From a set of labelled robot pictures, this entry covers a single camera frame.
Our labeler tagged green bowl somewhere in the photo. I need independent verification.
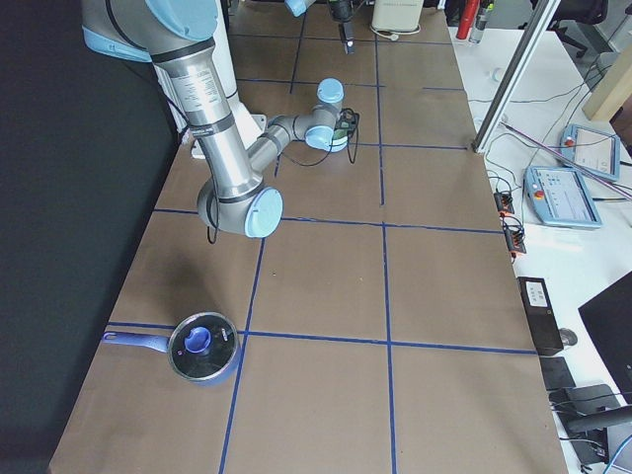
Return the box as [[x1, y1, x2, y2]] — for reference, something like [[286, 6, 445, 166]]
[[330, 129, 349, 153]]

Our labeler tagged blue bowl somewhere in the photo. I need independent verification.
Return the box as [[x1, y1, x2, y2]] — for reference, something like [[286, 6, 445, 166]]
[[329, 139, 348, 153]]

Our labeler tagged cream white toaster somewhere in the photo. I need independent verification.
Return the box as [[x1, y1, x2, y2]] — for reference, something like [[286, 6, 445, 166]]
[[371, 0, 423, 34]]

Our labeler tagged clear bottle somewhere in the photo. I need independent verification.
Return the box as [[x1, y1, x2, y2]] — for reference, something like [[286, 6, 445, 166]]
[[468, 0, 495, 44]]

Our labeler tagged near blue teach pendant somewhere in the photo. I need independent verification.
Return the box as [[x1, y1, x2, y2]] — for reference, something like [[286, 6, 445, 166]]
[[524, 166, 602, 229]]

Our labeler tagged blue teach pendant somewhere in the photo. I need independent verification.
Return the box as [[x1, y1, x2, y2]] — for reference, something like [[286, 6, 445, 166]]
[[524, 166, 602, 229], [560, 123, 621, 183]]

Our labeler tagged far blue teach pendant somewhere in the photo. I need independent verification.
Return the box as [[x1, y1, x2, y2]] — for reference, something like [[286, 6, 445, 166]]
[[560, 123, 621, 183]]

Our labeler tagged blue saucepan with glass lid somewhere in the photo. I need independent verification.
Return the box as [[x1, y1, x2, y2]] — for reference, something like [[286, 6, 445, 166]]
[[102, 312, 241, 386]]

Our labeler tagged black power adapter box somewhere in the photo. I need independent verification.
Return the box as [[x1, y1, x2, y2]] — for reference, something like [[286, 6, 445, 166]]
[[517, 276, 564, 356]]

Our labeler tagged black monitor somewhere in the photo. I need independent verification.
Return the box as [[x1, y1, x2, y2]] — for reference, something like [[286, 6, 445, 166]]
[[579, 283, 631, 402]]

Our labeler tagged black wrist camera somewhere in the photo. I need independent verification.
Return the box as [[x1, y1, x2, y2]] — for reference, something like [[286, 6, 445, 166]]
[[337, 108, 360, 134]]

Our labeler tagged black camera cable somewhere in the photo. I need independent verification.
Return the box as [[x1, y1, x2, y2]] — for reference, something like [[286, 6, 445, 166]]
[[276, 110, 361, 167]]

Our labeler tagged white power plug cable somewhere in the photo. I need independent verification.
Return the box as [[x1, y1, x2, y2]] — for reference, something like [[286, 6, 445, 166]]
[[376, 23, 423, 40]]

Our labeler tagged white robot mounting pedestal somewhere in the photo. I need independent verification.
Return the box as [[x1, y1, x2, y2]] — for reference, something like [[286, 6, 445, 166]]
[[154, 1, 265, 148]]

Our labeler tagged aluminium frame post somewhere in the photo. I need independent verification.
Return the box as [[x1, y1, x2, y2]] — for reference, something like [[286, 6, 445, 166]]
[[472, 0, 560, 154]]

